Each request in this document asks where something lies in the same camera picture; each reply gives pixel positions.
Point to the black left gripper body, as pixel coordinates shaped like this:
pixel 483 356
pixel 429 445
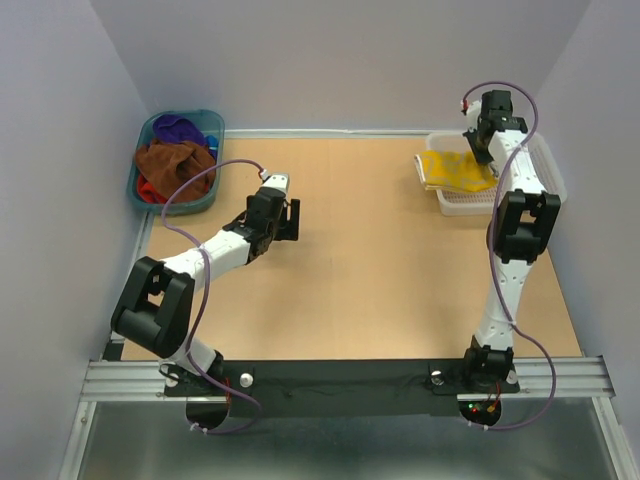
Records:
pixel 284 229

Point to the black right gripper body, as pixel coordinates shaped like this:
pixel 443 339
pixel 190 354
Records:
pixel 484 156

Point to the yellow grey duck towel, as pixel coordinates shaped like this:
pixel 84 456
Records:
pixel 453 171

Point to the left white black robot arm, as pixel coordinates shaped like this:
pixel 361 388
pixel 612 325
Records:
pixel 154 309

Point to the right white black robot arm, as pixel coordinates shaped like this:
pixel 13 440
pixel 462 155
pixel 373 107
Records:
pixel 523 217

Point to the brown towel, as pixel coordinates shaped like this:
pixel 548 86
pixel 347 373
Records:
pixel 175 163

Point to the teal plastic bin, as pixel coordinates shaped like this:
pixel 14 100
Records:
pixel 198 196

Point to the red towel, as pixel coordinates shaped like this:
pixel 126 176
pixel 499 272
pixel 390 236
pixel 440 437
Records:
pixel 155 191

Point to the purple towel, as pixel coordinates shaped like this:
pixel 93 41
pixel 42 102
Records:
pixel 176 129

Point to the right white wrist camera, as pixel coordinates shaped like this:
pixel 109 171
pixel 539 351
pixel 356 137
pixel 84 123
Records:
pixel 471 108

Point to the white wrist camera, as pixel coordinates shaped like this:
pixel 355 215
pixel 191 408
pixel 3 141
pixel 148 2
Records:
pixel 278 181
pixel 471 108

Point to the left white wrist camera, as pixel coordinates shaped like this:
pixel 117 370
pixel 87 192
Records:
pixel 278 181

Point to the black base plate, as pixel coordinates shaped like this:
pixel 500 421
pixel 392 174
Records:
pixel 353 388

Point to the aluminium rail frame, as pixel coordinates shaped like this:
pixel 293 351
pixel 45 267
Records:
pixel 377 273

